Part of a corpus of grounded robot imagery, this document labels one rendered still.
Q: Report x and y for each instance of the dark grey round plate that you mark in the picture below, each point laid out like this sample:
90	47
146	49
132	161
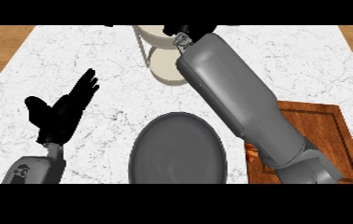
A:
177	150

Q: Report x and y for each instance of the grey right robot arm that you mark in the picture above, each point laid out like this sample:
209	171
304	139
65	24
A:
243	103

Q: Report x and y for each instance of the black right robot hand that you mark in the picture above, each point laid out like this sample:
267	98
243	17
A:
187	29

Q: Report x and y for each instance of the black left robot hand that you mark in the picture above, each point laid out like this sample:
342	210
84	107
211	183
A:
62	114

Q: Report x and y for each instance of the brown wooden cutting board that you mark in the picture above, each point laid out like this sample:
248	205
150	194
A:
316	131

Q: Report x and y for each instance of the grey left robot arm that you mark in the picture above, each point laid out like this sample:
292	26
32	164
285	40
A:
34	170

